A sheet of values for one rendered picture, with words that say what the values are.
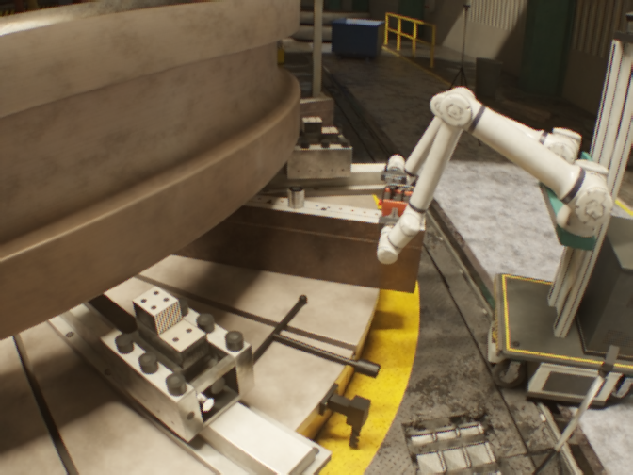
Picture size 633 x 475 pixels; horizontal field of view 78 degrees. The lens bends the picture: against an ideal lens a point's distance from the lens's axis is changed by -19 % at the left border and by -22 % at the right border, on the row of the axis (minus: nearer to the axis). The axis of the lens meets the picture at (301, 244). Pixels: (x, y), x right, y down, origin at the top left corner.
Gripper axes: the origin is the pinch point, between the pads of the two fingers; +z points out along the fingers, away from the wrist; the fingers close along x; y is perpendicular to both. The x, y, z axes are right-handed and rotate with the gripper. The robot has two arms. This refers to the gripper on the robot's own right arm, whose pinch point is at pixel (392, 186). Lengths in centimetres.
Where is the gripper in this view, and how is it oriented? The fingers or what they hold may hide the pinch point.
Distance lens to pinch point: 230.5
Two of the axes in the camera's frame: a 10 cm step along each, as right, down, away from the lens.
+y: 0.1, -8.6, -5.2
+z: -2.5, 5.0, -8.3
